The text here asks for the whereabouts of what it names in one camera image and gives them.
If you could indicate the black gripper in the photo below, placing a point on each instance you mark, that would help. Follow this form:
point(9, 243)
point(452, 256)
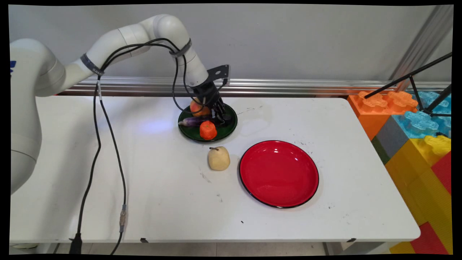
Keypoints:
point(206, 93)

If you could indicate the purple toy eggplant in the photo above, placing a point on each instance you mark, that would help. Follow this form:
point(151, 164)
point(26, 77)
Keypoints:
point(195, 121)

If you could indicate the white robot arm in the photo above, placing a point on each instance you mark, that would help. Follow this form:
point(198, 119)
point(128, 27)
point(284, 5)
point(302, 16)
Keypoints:
point(47, 68)

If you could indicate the orange toy tangerine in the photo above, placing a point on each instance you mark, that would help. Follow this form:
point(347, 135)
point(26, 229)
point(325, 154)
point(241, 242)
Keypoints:
point(208, 130)

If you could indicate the red yellow toy apple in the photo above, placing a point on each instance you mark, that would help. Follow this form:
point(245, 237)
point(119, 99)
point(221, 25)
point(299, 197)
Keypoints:
point(196, 107)

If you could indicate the dark green plate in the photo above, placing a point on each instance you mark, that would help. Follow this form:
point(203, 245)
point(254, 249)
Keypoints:
point(189, 131)

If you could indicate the beige toy pear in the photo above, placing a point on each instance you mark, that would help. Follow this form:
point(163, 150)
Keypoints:
point(219, 159)

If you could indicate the red plate black rim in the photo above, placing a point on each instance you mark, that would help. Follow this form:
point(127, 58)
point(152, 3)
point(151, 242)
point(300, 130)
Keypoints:
point(278, 173)

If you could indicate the orange giant building block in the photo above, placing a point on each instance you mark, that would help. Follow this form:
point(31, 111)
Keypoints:
point(364, 122)

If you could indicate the green giant building block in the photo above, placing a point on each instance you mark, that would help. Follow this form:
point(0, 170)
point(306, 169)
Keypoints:
point(379, 151)

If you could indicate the grey giant building block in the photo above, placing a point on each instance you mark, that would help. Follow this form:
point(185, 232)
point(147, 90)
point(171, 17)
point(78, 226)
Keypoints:
point(391, 139)

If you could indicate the translucent blue building block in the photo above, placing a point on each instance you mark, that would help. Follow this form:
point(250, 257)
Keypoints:
point(415, 122)
point(445, 124)

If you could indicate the yellow giant building block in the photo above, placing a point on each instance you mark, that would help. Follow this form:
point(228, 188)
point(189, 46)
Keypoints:
point(415, 180)

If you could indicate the black tripod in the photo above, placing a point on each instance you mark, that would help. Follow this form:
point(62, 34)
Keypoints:
point(440, 98)

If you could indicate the red giant building block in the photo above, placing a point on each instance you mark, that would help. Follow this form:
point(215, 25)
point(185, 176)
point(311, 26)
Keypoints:
point(444, 173)

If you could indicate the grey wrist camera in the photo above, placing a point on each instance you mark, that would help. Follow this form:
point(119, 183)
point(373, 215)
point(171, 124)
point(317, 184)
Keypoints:
point(225, 81)

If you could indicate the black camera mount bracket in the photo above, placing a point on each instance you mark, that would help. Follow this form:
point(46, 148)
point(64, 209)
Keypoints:
point(223, 70)

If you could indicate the aluminium rail profile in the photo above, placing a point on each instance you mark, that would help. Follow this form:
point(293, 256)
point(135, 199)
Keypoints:
point(288, 86)

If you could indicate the white table leg frame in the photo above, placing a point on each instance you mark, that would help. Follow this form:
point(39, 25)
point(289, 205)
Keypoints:
point(361, 248)

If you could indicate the aluminium diagonal post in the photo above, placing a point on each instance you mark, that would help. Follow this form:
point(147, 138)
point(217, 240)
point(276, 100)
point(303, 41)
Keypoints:
point(422, 47)

